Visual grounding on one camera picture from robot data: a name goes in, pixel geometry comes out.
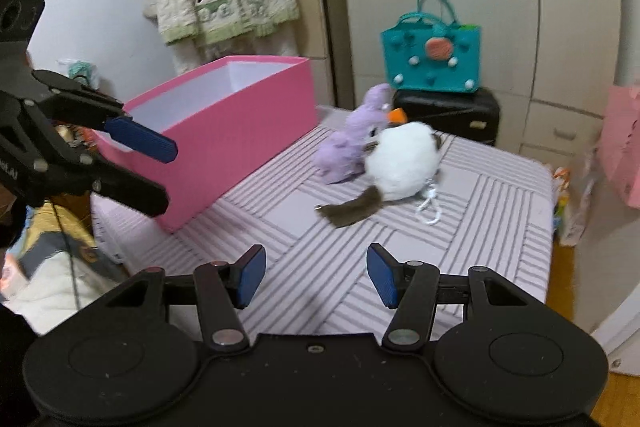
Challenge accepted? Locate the pink storage box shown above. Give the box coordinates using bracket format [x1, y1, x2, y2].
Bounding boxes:
[92, 55, 317, 234]

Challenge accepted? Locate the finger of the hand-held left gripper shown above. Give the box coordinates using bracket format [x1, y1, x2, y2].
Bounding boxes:
[39, 156, 169, 219]
[31, 69, 179, 164]

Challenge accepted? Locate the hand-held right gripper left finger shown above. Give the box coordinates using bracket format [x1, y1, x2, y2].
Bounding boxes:
[105, 243, 268, 354]

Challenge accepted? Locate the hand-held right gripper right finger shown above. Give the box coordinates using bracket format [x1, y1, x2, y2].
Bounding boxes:
[366, 243, 528, 354]

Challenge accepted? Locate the black suitcase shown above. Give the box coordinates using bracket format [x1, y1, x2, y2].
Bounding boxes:
[392, 88, 501, 146]

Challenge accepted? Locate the purple plush toy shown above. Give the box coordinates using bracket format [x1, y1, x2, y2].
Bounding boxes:
[314, 83, 396, 184]

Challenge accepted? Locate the striped bed sheet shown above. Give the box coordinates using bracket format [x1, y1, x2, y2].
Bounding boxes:
[90, 104, 556, 343]

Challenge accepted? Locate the teal felt handbag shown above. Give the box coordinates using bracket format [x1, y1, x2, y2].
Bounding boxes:
[381, 0, 482, 95]

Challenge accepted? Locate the white plush bird toy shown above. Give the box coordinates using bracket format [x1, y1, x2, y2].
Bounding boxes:
[314, 107, 447, 229]

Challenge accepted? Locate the yellow grey cloth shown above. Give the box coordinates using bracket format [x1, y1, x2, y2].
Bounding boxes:
[20, 199, 131, 288]

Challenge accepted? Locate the white teal plastic bag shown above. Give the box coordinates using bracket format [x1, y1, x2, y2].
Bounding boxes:
[57, 57, 101, 88]

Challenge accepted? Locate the white fleece cloth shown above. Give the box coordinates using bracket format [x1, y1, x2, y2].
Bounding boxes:
[0, 252, 106, 338]

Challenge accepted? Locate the pink paper bag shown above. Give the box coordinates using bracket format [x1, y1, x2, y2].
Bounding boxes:
[598, 84, 640, 209]

